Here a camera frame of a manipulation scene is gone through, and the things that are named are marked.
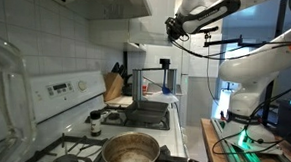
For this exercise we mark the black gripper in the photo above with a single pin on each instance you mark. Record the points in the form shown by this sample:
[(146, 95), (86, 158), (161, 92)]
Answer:
[(175, 27)]

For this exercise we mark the blue plastic serving spoon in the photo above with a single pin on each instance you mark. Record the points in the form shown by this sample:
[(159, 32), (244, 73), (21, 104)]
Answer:
[(165, 89)]

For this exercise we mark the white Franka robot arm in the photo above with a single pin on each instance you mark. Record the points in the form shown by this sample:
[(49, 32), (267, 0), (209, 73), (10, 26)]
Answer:
[(253, 66)]

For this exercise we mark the white cabinet door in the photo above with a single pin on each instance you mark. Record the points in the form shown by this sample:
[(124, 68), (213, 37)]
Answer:
[(155, 24)]

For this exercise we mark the white range hood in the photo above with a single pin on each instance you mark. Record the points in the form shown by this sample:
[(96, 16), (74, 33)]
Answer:
[(116, 6)]

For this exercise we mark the spice bottle with red cap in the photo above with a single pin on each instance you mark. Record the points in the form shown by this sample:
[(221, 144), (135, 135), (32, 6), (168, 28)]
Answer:
[(144, 89)]

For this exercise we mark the black round appliance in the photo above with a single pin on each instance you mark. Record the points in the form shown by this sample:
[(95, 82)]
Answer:
[(127, 85)]

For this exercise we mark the wooden knife block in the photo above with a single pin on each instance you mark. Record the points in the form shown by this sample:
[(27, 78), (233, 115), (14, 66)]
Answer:
[(113, 87)]

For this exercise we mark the square dark grey pan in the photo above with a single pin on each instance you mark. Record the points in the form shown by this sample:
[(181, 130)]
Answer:
[(145, 111)]

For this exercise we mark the wooden cutting board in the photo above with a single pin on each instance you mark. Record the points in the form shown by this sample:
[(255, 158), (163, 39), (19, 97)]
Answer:
[(119, 100)]

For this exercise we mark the black cast iron stove grate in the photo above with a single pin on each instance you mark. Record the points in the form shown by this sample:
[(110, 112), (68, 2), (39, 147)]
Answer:
[(65, 153), (156, 125)]

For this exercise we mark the black vertical pole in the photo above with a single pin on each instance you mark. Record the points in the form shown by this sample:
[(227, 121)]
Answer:
[(277, 11)]

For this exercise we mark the small black-capped pepper bottle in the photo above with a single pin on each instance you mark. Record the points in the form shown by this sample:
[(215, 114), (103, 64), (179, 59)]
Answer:
[(95, 125)]

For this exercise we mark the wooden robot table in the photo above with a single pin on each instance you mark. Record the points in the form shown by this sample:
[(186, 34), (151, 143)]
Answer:
[(212, 151)]

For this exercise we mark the white gas stove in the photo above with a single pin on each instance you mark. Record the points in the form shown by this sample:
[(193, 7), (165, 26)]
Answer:
[(67, 103)]

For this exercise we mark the small steel saucepan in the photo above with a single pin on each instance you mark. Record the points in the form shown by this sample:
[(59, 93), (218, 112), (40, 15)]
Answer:
[(131, 153)]

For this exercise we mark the black control box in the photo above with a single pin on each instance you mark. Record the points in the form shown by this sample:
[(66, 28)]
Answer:
[(290, 122)]

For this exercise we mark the black jointed camera arm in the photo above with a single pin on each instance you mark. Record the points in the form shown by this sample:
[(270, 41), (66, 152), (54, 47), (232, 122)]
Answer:
[(227, 43)]

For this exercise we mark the metal robot base rail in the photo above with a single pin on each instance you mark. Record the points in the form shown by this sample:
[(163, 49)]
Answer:
[(248, 159)]

